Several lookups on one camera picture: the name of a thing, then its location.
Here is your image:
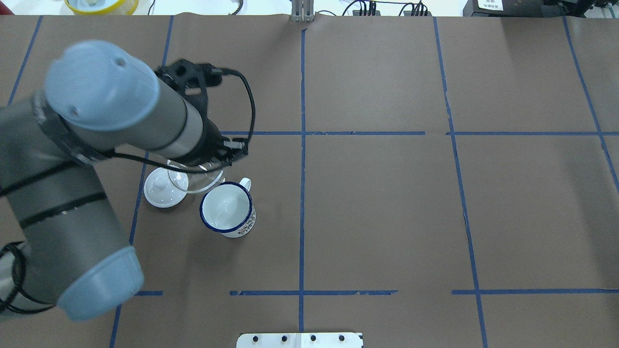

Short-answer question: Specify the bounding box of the yellow tape roll with plate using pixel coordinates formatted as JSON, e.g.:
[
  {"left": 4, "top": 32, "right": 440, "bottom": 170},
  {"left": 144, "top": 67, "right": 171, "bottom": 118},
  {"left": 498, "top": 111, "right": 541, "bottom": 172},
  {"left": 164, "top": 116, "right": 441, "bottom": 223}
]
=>
[{"left": 64, "top": 0, "right": 140, "bottom": 15}]

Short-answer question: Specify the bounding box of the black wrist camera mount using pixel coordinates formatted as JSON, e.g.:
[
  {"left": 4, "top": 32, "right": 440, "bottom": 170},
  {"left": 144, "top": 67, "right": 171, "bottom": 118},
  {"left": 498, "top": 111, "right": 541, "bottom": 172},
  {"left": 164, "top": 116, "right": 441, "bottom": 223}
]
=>
[{"left": 154, "top": 58, "right": 225, "bottom": 98}]

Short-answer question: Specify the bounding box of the white ceramic lid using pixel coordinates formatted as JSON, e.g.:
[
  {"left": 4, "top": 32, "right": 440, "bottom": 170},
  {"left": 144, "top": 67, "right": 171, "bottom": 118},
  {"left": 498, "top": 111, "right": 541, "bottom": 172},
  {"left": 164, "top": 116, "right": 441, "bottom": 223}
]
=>
[{"left": 144, "top": 168, "right": 189, "bottom": 208}]

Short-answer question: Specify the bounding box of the aluminium frame post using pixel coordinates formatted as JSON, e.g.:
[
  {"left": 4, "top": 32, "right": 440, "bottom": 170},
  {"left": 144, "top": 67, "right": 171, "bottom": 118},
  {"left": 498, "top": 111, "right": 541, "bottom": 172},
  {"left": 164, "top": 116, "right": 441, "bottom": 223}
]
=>
[{"left": 290, "top": 0, "right": 315, "bottom": 23}]

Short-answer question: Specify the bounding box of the white pedestal base plate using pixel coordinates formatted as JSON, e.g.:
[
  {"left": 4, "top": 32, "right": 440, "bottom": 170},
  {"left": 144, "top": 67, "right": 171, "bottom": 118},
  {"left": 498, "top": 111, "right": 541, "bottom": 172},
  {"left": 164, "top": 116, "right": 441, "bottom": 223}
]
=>
[{"left": 236, "top": 332, "right": 364, "bottom": 348}]

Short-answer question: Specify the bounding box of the white blue-rimmed enamel cup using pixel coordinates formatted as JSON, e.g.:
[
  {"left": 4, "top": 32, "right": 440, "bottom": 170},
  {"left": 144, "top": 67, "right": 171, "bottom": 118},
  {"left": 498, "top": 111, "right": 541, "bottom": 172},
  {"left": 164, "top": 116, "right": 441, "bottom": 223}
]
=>
[{"left": 199, "top": 177, "right": 256, "bottom": 238}]

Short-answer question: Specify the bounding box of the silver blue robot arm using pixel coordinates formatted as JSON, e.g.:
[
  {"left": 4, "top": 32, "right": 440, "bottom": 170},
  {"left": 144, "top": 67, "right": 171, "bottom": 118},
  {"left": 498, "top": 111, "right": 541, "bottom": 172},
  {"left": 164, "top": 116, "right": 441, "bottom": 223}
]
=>
[{"left": 0, "top": 40, "right": 256, "bottom": 321}]

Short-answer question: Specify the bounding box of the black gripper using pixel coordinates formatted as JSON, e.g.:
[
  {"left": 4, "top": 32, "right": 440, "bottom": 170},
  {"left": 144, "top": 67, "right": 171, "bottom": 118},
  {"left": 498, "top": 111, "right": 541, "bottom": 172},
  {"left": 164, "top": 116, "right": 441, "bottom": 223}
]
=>
[{"left": 192, "top": 118, "right": 248, "bottom": 167}]

